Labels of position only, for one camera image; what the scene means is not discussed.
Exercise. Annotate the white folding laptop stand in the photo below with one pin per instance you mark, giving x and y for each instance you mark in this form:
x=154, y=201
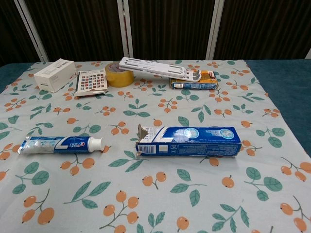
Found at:
x=150, y=66

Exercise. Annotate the yellow packing tape roll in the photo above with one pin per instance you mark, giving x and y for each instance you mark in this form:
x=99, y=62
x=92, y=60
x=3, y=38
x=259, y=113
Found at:
x=119, y=78

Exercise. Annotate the dark ribbed screen panel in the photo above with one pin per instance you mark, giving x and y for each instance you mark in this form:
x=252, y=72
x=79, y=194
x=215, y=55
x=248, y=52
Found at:
x=80, y=29
x=12, y=31
x=170, y=29
x=267, y=29

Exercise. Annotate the blue white carton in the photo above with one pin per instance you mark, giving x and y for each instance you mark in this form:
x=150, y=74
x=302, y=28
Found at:
x=194, y=145

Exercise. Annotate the blue white toothpaste tube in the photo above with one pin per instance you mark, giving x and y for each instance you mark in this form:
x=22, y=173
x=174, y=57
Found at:
x=60, y=145

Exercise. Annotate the white screen frame post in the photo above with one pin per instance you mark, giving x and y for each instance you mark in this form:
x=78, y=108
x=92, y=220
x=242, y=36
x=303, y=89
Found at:
x=215, y=29
x=125, y=29
x=34, y=31

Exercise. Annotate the stamp-print card pack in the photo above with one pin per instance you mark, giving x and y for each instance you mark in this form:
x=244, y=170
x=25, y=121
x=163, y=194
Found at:
x=91, y=81

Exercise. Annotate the floral orange-berry tablecloth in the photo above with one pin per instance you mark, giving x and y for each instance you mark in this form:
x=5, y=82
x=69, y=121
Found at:
x=155, y=194

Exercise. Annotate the white cardboard box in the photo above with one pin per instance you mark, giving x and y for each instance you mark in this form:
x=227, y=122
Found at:
x=54, y=75

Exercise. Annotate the orange blue packaged item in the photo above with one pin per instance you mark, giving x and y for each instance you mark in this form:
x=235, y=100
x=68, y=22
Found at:
x=194, y=85

